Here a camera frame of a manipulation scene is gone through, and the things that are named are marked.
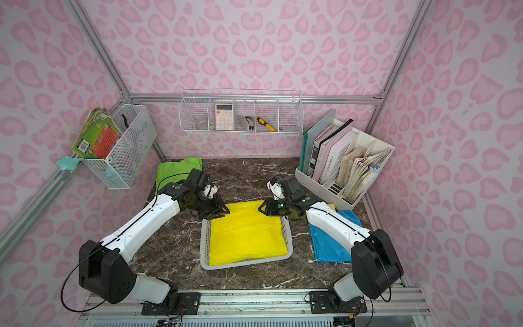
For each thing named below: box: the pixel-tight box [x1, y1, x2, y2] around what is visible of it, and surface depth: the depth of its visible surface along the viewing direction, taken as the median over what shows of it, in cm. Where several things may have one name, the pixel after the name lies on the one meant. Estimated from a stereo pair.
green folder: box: [299, 108, 336, 176], surface depth 94 cm
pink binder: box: [312, 118, 354, 182], surface depth 90 cm
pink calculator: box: [215, 103, 234, 131], surface depth 97 cm
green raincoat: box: [155, 156, 203, 197], surface depth 114 cm
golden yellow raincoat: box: [209, 200, 289, 267], surface depth 81 cm
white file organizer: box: [294, 118, 396, 211], surface depth 94 cm
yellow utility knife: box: [255, 116, 278, 133], surface depth 100 cm
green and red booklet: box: [71, 106, 123, 160], surface depth 73 cm
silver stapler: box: [236, 114, 255, 131], surface depth 101 cm
